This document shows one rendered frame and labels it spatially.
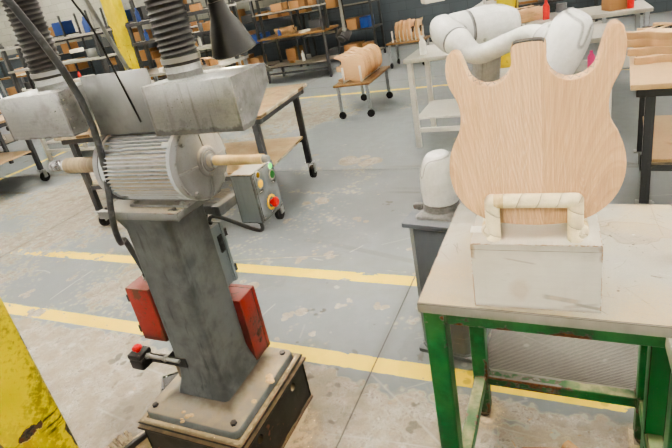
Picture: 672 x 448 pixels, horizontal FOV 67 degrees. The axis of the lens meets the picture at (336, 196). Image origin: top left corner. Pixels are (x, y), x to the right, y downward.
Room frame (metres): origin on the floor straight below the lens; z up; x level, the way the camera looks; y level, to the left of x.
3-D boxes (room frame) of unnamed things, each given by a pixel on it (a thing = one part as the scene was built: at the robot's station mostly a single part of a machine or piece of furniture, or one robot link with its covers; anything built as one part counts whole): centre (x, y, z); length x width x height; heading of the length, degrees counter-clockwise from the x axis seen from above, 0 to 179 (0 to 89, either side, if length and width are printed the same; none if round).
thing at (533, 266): (1.01, -0.43, 1.02); 0.27 x 0.15 x 0.17; 66
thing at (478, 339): (1.52, -0.42, 0.45); 0.05 x 0.05 x 0.90; 63
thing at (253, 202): (1.83, 0.36, 0.99); 0.24 x 0.21 x 0.26; 63
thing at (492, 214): (1.00, -0.33, 1.15); 0.03 x 0.03 x 0.09
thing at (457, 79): (1.06, -0.31, 1.48); 0.07 x 0.04 x 0.09; 65
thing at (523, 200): (0.96, -0.41, 1.20); 0.20 x 0.03 x 0.03; 65
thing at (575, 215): (0.93, -0.49, 1.15); 0.03 x 0.03 x 0.09
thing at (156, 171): (1.65, 0.55, 1.25); 0.41 x 0.27 x 0.26; 63
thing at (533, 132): (1.00, -0.43, 1.33); 0.35 x 0.04 x 0.40; 65
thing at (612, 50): (0.95, -0.55, 1.49); 0.07 x 0.04 x 0.10; 65
